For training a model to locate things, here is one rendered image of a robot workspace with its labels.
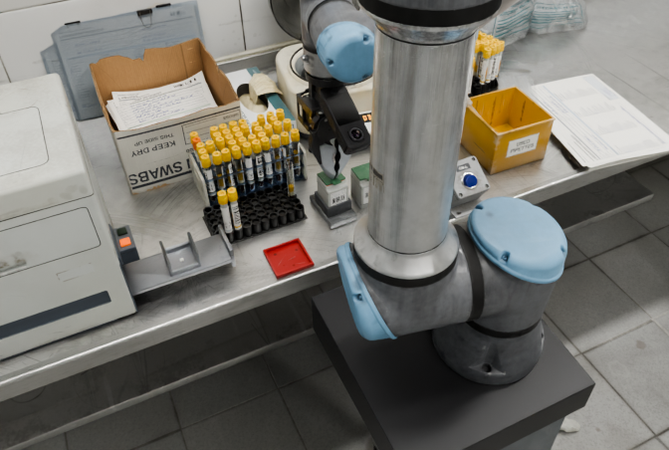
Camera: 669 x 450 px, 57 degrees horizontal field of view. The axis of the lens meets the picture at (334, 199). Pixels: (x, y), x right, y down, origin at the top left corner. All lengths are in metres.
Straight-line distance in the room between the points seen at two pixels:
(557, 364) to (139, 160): 0.80
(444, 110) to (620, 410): 1.62
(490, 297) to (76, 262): 0.57
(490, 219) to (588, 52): 1.08
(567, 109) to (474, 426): 0.84
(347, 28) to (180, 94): 0.67
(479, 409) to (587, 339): 1.35
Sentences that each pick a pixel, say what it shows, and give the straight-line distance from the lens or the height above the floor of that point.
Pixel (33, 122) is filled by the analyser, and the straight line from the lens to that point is 0.97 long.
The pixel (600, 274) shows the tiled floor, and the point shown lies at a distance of 2.39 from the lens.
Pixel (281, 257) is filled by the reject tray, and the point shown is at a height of 0.88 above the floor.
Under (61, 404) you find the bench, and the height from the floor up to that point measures 0.27.
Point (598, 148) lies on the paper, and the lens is 1.38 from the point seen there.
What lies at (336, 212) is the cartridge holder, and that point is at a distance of 1.14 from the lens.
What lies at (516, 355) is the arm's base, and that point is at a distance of 0.85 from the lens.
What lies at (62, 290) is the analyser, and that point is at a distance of 0.99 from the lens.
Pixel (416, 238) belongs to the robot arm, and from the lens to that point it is 0.63.
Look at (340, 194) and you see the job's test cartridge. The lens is 1.12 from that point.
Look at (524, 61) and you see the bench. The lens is 1.67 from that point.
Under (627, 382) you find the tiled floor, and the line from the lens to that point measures 2.13.
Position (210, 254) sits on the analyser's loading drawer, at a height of 0.91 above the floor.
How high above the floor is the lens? 1.67
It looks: 42 degrees down
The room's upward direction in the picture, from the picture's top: 1 degrees counter-clockwise
